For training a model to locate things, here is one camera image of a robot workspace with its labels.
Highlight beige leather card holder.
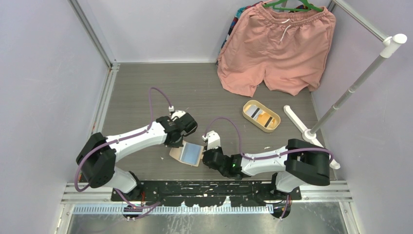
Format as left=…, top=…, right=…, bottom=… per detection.
left=169, top=141, right=204, bottom=167

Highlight yellow card with dark stripe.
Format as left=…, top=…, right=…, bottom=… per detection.
left=257, top=113, right=278, bottom=129

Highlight white card with black stripe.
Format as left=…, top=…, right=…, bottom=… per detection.
left=245, top=105, right=263, bottom=119

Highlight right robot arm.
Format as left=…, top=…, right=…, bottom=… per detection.
left=202, top=139, right=332, bottom=200

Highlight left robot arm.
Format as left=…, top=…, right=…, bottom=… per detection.
left=75, top=111, right=198, bottom=201

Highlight yellow oval tray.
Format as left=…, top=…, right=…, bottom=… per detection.
left=242, top=100, right=281, bottom=133

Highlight colourful garment behind shorts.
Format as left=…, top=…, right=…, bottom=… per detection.
left=218, top=1, right=263, bottom=54

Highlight pink shorts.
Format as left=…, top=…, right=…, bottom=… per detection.
left=217, top=2, right=336, bottom=97

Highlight green clothes hanger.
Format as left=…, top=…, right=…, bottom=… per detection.
left=263, top=0, right=323, bottom=12

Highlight white clothes rack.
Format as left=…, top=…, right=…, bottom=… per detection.
left=283, top=0, right=408, bottom=170

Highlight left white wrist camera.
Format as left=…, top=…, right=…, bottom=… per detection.
left=168, top=106, right=186, bottom=121

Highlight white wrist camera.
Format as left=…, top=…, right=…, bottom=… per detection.
left=168, top=106, right=186, bottom=121
left=202, top=131, right=221, bottom=150

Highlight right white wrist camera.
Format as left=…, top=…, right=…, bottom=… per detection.
left=202, top=131, right=221, bottom=150

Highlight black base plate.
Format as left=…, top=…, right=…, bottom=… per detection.
left=128, top=180, right=287, bottom=207

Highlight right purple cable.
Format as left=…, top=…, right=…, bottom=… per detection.
left=204, top=117, right=335, bottom=220

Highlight purple cable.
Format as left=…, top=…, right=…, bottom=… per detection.
left=204, top=117, right=335, bottom=220
left=74, top=86, right=175, bottom=220

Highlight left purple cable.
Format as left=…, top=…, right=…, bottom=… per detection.
left=74, top=86, right=175, bottom=220

